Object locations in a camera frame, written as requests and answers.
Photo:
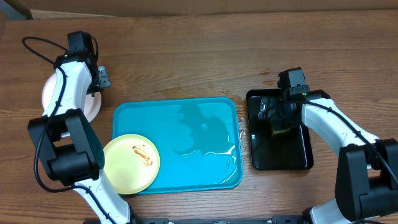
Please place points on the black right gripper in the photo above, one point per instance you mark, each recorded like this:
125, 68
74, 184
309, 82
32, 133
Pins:
275, 117

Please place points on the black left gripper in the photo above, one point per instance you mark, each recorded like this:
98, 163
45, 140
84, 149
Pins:
106, 83

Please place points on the green yellow sponge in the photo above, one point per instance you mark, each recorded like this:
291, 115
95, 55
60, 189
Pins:
279, 128

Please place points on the white plate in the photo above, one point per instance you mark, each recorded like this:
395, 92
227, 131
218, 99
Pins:
92, 103

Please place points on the yellow green plate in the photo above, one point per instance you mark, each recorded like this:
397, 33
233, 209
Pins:
132, 163

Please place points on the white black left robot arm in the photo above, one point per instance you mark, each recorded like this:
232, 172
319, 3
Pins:
68, 153

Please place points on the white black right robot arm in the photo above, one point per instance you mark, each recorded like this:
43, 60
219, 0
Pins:
366, 178

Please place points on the black water tray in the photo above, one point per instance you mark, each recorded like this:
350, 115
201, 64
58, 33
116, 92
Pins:
287, 151

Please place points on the teal plastic tray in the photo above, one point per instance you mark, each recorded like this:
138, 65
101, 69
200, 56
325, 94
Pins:
197, 139

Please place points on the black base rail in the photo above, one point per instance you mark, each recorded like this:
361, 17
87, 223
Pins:
278, 219

